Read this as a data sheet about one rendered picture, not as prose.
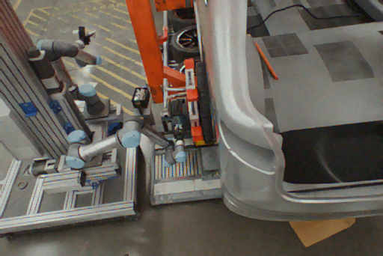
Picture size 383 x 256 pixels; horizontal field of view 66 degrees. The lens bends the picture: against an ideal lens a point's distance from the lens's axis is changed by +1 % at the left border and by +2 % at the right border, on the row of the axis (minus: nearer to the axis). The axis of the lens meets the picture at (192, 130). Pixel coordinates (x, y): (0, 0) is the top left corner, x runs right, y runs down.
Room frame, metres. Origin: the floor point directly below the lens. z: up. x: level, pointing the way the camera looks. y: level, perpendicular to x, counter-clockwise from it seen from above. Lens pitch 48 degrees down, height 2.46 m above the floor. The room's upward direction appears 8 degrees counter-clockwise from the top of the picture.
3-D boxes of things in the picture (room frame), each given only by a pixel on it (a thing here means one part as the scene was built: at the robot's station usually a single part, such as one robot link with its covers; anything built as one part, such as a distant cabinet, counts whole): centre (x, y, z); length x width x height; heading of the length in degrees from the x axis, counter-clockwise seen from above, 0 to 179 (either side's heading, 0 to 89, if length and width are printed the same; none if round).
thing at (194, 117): (1.72, -0.03, 0.85); 0.54 x 0.07 x 0.54; 178
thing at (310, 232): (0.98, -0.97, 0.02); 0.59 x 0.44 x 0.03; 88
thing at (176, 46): (3.28, -0.22, 0.39); 0.66 x 0.66 x 0.24
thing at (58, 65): (1.92, 0.92, 1.19); 0.15 x 0.12 x 0.55; 75
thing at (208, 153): (1.71, -0.20, 0.32); 0.40 x 0.30 x 0.28; 178
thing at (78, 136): (1.38, 0.79, 0.98); 0.13 x 0.12 x 0.14; 0
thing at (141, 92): (2.30, 0.48, 0.51); 0.20 x 0.14 x 0.13; 168
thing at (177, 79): (2.22, -0.07, 0.69); 0.52 x 0.17 x 0.35; 88
